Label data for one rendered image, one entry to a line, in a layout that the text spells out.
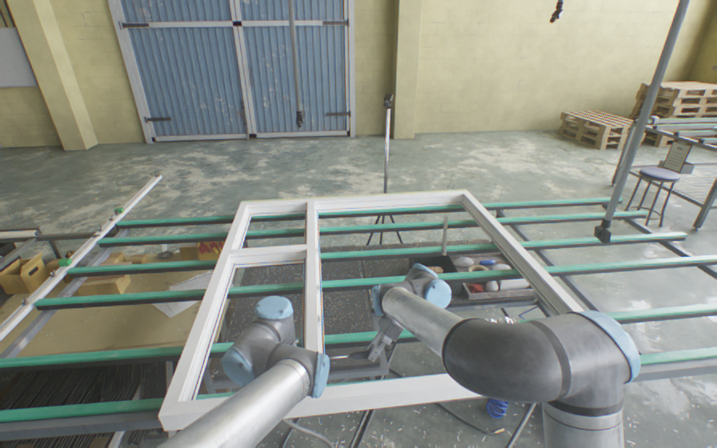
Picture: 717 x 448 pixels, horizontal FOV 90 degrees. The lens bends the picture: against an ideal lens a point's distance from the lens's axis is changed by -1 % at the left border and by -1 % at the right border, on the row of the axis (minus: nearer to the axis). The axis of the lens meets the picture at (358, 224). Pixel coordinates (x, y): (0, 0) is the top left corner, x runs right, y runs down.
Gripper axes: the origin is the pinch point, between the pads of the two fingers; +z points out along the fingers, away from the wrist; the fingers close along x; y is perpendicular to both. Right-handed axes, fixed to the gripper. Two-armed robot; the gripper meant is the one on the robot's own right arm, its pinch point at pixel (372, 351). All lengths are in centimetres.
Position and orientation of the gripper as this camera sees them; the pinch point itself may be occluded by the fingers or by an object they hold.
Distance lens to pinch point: 131.1
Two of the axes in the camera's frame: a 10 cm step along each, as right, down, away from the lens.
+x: 1.0, 0.3, -9.9
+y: -8.3, -5.5, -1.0
